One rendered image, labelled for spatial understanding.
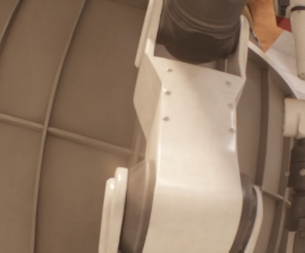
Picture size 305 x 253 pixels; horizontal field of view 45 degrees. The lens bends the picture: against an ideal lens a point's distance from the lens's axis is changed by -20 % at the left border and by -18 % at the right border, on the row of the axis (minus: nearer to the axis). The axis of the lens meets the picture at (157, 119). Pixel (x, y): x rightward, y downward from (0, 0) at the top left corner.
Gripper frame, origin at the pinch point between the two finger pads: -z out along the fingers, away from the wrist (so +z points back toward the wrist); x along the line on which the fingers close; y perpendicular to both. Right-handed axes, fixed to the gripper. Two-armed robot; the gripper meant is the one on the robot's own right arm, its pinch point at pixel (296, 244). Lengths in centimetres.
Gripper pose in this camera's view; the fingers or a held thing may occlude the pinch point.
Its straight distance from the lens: 69.5
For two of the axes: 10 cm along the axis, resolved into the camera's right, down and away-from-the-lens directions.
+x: 2.2, 1.9, 9.6
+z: 1.0, -9.8, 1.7
